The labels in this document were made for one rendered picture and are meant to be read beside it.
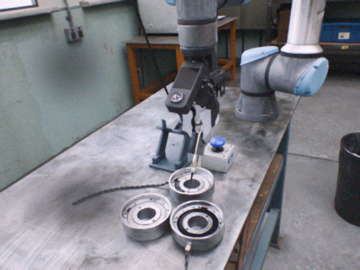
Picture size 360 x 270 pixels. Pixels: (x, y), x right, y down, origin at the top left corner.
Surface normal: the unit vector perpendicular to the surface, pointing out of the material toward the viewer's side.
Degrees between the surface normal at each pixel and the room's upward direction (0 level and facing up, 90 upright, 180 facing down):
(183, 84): 32
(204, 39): 90
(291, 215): 0
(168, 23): 90
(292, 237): 0
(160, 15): 90
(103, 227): 0
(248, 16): 90
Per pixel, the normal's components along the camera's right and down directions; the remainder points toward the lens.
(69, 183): -0.08, -0.88
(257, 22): -0.46, 0.44
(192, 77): -0.29, -0.51
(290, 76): -0.73, 0.29
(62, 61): 0.88, 0.15
